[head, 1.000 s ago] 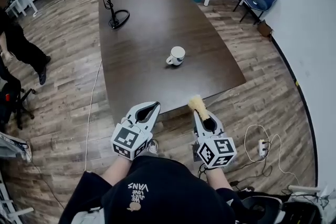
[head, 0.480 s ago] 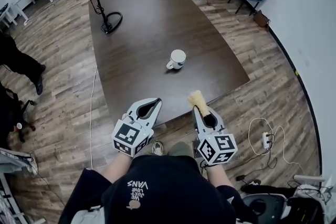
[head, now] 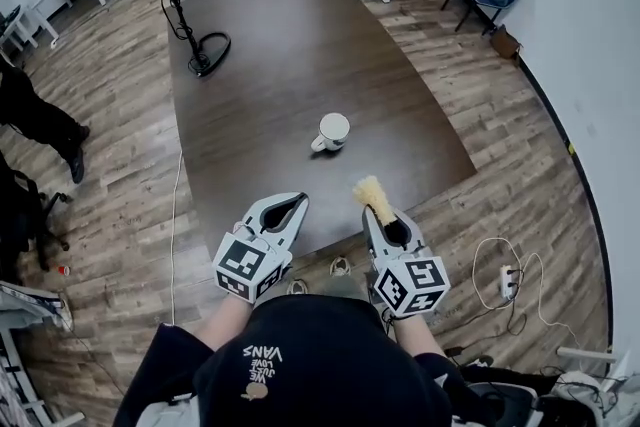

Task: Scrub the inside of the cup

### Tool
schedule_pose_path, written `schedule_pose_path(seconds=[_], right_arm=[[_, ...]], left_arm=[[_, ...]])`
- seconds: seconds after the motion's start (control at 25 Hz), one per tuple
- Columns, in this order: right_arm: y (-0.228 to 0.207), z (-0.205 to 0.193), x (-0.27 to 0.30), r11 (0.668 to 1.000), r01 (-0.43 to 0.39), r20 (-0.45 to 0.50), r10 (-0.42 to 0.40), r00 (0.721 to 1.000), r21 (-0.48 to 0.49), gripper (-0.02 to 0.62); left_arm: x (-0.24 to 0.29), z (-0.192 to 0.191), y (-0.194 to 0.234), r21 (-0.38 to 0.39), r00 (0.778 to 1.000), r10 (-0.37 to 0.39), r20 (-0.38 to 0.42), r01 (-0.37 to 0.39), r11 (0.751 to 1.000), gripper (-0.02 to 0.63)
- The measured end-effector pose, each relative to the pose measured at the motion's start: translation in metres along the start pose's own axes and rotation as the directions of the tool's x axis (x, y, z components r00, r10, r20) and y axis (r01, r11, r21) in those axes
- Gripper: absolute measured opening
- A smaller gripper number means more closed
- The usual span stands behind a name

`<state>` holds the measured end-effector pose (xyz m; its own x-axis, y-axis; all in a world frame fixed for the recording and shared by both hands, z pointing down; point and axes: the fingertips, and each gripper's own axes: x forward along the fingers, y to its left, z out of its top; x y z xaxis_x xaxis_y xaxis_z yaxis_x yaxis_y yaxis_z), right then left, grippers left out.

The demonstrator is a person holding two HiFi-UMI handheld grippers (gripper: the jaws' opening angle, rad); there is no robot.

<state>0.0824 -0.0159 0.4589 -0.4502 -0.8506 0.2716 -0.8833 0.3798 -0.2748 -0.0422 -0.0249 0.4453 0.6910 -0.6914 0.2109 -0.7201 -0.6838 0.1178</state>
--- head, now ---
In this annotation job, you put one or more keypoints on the black office chair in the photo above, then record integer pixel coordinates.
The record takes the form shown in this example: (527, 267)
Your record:
(25, 210)

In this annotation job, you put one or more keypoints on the yellow sponge brush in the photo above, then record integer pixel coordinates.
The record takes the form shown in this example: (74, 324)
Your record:
(375, 197)

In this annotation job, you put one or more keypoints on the person's left forearm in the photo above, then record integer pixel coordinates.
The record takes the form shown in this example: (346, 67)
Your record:
(222, 322)

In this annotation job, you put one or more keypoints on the brown bag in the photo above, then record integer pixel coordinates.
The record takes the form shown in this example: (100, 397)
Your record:
(506, 42)

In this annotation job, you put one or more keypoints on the person's shoe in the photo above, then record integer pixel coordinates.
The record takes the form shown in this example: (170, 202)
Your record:
(297, 287)
(340, 266)

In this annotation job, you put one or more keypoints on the white cup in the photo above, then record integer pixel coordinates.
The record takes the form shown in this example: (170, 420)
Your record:
(334, 130)

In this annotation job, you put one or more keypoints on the person's left shoe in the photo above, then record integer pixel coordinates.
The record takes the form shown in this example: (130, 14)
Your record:
(297, 287)

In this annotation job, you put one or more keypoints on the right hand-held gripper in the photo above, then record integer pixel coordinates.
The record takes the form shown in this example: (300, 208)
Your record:
(412, 285)

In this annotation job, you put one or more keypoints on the person's right shoe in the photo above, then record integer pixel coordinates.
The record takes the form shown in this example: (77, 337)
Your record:
(340, 266)

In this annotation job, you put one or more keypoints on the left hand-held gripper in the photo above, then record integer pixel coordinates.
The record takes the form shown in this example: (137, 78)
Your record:
(250, 265)

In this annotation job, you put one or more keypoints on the red cup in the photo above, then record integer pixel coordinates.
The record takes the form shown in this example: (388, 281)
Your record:
(63, 270)

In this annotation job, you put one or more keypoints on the person's right forearm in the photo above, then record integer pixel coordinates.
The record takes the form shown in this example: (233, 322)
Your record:
(420, 335)

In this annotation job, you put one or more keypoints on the white power strip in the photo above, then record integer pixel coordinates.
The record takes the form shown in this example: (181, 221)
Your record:
(507, 282)

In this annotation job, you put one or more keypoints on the person's black printed shirt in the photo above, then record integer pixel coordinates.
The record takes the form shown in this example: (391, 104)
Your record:
(320, 360)

